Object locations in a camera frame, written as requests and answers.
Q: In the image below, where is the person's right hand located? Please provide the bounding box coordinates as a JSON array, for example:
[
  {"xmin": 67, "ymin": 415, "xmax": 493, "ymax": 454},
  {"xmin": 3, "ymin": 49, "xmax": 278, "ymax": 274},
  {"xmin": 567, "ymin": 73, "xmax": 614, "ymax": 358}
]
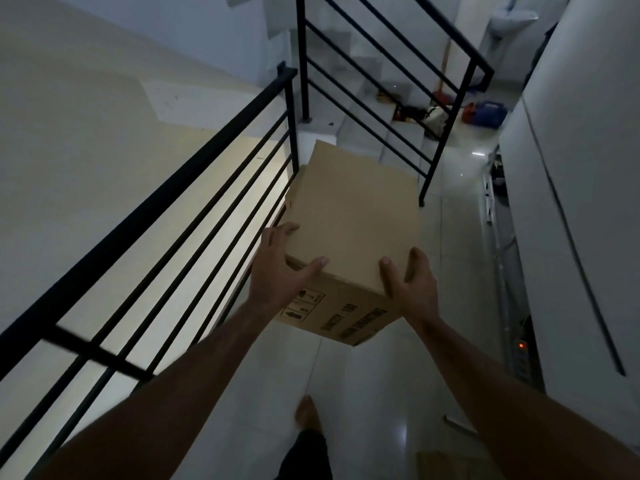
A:
[{"xmin": 378, "ymin": 247, "xmax": 441, "ymax": 331}]

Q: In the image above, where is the person's left hand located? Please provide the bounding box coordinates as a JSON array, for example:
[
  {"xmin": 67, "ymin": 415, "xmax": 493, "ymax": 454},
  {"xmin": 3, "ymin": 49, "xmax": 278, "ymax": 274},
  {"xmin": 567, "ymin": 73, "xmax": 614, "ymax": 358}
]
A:
[{"xmin": 248, "ymin": 222, "xmax": 330, "ymax": 315}]

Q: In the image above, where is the brown cardboard box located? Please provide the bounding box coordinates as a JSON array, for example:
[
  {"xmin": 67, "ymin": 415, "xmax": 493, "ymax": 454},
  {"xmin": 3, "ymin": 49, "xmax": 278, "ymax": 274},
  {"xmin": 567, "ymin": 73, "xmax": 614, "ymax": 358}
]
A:
[{"xmin": 274, "ymin": 140, "xmax": 422, "ymax": 347}]

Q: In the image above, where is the person's left forearm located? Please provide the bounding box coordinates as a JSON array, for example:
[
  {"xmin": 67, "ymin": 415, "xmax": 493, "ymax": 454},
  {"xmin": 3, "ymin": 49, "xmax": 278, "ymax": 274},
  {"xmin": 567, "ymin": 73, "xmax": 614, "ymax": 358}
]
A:
[{"xmin": 30, "ymin": 300, "xmax": 276, "ymax": 480}]

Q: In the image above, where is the person's right forearm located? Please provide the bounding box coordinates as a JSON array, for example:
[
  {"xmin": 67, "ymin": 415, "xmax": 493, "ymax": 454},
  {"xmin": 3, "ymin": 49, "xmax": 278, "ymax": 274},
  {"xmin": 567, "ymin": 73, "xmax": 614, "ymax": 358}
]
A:
[{"xmin": 407, "ymin": 315, "xmax": 640, "ymax": 480}]

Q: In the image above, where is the person's foot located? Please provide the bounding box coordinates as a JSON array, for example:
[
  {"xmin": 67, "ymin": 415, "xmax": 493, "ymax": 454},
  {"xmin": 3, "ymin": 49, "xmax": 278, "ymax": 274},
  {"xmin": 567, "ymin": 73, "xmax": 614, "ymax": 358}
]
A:
[{"xmin": 295, "ymin": 395, "xmax": 323, "ymax": 435}]

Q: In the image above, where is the power strip with red light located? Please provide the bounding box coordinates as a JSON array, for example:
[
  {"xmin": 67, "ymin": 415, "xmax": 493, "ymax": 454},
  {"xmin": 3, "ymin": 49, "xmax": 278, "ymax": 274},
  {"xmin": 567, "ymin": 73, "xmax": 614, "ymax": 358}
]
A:
[{"xmin": 510, "ymin": 315, "xmax": 537, "ymax": 385}]

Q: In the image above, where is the black metal stair railing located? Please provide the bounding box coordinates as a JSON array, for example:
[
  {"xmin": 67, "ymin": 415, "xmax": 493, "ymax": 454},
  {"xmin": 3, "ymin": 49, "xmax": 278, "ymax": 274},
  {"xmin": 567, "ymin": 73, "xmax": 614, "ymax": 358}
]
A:
[{"xmin": 0, "ymin": 61, "xmax": 301, "ymax": 480}]

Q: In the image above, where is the white staircase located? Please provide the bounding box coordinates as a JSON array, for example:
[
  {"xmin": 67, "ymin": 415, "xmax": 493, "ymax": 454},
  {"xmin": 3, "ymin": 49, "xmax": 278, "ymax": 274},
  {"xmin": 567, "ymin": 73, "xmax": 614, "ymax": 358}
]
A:
[{"xmin": 295, "ymin": 25, "xmax": 451, "ymax": 180}]

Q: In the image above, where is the blue and red bag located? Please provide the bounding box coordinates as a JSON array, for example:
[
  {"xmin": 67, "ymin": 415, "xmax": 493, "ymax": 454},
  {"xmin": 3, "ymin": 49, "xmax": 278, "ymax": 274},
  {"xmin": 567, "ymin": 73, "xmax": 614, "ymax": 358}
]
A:
[{"xmin": 461, "ymin": 101, "xmax": 508, "ymax": 130}]

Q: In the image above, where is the person's black trouser leg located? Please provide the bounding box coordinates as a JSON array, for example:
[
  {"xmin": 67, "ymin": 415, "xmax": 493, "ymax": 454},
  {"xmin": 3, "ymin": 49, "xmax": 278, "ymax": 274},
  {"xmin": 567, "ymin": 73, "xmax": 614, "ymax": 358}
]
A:
[{"xmin": 276, "ymin": 429, "xmax": 335, "ymax": 480}]

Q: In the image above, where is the black metal banister railing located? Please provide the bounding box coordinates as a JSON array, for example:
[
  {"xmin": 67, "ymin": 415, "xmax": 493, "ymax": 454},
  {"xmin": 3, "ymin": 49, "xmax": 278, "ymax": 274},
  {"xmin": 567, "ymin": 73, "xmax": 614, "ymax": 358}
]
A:
[{"xmin": 295, "ymin": 0, "xmax": 496, "ymax": 207}]

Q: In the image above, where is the white cabinet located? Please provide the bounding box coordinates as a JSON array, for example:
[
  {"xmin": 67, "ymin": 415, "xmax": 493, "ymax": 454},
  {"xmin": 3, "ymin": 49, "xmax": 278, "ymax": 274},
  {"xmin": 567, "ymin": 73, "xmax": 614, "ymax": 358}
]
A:
[{"xmin": 499, "ymin": 0, "xmax": 640, "ymax": 450}]

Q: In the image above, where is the broom with wooden handle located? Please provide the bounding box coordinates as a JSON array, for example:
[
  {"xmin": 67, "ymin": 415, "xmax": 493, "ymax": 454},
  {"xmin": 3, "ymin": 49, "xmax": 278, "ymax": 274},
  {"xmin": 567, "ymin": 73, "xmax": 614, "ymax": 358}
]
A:
[{"xmin": 432, "ymin": 40, "xmax": 453, "ymax": 106}]

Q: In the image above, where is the white wall sink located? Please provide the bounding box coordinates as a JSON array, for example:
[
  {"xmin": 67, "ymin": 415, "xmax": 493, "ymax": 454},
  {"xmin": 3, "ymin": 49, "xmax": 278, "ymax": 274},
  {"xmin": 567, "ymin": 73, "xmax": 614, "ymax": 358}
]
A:
[{"xmin": 487, "ymin": 0, "xmax": 540, "ymax": 38}]

